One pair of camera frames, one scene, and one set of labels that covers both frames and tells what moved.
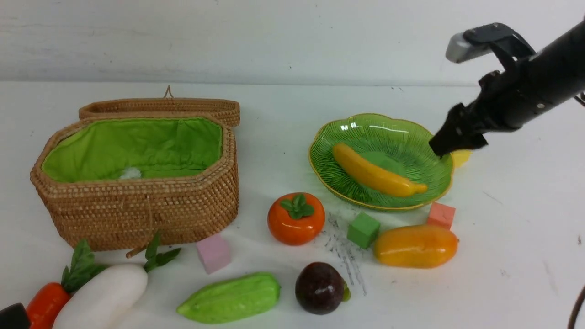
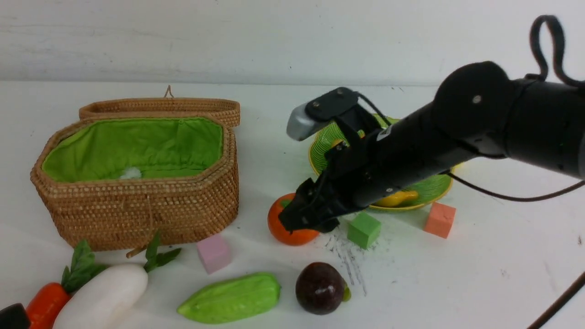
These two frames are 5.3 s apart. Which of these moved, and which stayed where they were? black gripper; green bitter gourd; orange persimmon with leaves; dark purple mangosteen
Moved: black gripper
Stayed: orange persimmon with leaves; green bitter gourd; dark purple mangosteen
